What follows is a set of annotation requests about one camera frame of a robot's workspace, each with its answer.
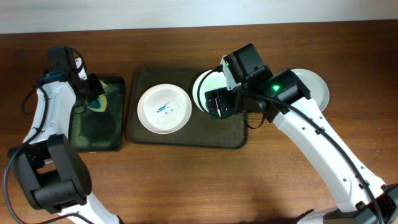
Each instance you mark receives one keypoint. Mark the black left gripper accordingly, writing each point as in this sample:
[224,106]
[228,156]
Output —
[94,86]

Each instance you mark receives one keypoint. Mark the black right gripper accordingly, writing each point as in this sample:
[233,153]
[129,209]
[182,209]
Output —
[222,95]

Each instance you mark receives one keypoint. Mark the yellow green sponge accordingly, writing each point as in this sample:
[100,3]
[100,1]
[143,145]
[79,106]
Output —
[96,99]

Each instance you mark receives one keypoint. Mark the pink plate with green stain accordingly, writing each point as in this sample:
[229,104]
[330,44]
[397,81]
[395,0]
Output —
[164,108]

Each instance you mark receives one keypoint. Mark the light grey plate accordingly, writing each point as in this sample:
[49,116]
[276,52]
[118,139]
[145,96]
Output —
[317,86]

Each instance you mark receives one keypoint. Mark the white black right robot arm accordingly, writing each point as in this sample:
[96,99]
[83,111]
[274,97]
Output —
[285,101]

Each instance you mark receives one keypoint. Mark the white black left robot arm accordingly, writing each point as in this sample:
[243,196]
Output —
[51,174]

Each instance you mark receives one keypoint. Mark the black water tray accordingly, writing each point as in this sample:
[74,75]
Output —
[100,132]

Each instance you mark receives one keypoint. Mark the dark brown serving tray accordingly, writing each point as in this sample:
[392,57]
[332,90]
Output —
[200,130]

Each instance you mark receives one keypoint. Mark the cream plate with green stain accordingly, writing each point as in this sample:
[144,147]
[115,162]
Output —
[207,81]

